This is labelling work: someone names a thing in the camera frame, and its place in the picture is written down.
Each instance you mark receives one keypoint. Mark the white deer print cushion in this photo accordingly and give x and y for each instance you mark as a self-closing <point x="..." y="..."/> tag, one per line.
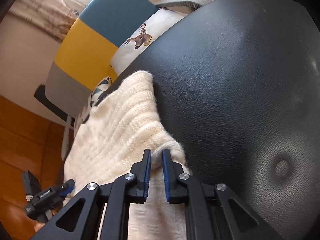
<point x="150" y="37"/>

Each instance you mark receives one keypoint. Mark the white knitted sweater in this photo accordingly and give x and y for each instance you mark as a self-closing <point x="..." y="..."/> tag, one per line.
<point x="125" y="125"/>

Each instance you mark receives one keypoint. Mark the blue white patterned cushion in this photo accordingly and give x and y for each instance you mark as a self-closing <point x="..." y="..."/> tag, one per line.
<point x="98" y="92"/>

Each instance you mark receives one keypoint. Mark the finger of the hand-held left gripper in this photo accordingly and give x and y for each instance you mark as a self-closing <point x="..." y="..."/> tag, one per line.
<point x="68" y="188"/>

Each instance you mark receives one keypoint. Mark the beige curtain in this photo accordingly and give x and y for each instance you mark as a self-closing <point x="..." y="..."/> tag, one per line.
<point x="47" y="12"/>

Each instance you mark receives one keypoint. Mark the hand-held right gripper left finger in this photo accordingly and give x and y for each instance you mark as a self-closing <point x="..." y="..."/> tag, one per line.
<point x="148" y="173"/>

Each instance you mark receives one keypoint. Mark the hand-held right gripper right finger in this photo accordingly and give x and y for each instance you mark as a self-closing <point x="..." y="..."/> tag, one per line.
<point x="165" y="177"/>

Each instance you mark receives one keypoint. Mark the blue yellow grey armchair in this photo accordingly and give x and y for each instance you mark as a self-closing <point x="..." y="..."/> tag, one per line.
<point x="90" y="42"/>

